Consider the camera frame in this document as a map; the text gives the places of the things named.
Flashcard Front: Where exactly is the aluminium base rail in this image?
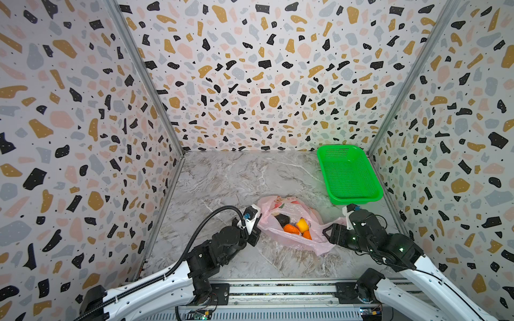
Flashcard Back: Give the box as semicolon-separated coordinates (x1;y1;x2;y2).
125;279;449;320

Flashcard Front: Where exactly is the black corrugated cable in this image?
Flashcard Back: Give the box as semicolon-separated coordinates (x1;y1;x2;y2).
74;205;246;321

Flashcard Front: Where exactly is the corner aluminium post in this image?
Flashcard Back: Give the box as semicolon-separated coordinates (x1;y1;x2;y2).
104;0;185;159
367;0;460;158

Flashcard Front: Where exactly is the right corner aluminium post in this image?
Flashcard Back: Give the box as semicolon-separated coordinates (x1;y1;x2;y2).
367;0;460;158

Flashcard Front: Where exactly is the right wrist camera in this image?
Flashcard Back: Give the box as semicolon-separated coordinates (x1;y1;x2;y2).
342;203;360;218

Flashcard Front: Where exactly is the pink plastic bag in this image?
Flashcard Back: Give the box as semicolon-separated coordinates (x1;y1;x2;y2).
257;195;334;256

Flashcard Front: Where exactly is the green plastic basket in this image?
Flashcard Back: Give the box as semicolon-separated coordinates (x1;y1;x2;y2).
317;145;384;205

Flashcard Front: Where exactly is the orange tangerine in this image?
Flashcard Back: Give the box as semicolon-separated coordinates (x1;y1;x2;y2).
283;224;301;235
302;230;312;240

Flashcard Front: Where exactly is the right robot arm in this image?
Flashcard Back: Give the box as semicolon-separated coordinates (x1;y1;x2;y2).
323;204;495;320

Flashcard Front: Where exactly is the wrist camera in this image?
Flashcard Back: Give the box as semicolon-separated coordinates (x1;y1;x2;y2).
237;204;262;235
342;203;360;218

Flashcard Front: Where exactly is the left corner aluminium post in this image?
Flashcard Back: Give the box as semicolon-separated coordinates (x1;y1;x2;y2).
104;0;185;159

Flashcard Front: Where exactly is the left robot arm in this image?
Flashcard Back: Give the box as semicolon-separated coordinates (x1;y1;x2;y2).
77;216;260;320

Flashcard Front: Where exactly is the yellow red mango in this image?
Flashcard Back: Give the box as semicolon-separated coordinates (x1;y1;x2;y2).
295;218;310;234

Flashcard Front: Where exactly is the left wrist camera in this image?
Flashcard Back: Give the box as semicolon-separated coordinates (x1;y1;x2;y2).
237;204;262;235

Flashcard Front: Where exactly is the dark avocado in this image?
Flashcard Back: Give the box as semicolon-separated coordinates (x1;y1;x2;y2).
274;214;290;228

